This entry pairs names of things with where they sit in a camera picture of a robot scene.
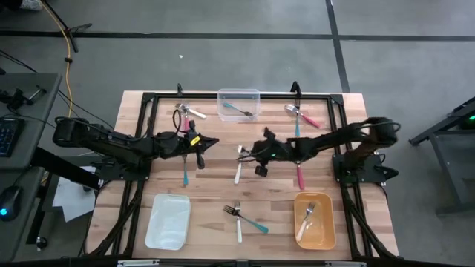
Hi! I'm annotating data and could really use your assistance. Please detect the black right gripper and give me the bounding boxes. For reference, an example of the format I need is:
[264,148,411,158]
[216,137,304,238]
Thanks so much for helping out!
[237,128,289,178]

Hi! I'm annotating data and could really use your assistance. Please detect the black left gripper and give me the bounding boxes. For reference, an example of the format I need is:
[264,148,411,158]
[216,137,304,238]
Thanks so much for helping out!
[180,119,220,170]

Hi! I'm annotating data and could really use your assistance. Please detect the white-handled fork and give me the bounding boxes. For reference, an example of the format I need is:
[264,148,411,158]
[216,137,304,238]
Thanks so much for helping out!
[174,103,207,120]
[233,201,243,244]
[233,145,247,185]
[295,201,317,243]

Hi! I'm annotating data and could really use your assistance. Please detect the teal-handled fork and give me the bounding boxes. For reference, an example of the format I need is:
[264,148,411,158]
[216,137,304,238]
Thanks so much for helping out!
[223,205,269,235]
[221,102,255,117]
[294,98,301,138]
[181,154,189,186]

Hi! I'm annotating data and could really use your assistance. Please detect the white rectangular tray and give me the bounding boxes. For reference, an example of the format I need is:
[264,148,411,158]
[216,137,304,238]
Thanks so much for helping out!
[144,193,192,251]

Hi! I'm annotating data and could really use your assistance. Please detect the orange rectangular tray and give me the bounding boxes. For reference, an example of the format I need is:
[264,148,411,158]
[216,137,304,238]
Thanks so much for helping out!
[292,191,337,251]

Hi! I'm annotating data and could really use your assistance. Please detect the clear plastic container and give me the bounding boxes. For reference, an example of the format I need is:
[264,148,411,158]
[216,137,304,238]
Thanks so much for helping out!
[217,88,261,122]

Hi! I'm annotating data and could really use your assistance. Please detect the black metal beam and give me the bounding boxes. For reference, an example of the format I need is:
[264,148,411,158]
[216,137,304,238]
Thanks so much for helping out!
[31,147,102,191]

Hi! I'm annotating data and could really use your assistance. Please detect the white paper sheet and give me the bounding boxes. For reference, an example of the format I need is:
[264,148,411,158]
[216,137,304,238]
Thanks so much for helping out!
[61,203,96,223]
[51,165,96,211]

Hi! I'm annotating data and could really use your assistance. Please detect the grey desk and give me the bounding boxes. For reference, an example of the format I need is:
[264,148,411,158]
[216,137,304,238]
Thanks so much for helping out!
[0,72,63,171]

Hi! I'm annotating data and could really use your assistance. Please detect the black tripod stand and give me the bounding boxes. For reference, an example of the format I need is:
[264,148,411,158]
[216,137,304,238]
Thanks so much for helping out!
[44,0,94,53]

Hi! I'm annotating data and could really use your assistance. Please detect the grey side table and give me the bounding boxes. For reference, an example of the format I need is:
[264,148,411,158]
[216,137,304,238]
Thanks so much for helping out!
[0,165,46,263]

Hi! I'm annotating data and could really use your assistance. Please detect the black clamp tool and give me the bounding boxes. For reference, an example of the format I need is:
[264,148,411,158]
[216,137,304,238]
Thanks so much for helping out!
[0,85,48,111]

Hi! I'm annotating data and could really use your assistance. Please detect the black keyboard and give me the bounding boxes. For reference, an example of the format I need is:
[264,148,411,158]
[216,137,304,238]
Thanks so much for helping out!
[0,116,22,157]

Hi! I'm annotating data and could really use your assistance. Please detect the dark grey equipment cart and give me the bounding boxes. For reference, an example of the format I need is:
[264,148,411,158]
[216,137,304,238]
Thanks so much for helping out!
[407,95,475,216]

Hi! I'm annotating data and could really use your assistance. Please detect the black computer mouse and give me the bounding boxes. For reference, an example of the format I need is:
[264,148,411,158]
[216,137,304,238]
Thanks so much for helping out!
[0,185,24,223]

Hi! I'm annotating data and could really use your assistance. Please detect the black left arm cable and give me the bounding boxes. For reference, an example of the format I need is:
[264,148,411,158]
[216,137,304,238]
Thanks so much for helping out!
[171,108,187,135]

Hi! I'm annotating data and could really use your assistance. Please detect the black aluminium table frame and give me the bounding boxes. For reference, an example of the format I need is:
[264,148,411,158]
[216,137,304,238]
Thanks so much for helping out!
[85,91,400,260]

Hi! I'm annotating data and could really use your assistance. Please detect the black floor cable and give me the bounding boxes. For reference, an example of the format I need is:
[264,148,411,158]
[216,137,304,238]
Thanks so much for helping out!
[0,49,116,148]

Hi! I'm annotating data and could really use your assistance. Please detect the silver metal bracket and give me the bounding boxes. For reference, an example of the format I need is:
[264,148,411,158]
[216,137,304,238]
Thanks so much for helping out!
[117,259,160,267]
[324,260,367,267]

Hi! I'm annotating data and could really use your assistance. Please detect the yellow extension cable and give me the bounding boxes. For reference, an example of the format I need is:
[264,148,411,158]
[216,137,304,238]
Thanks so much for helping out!
[36,0,75,119]

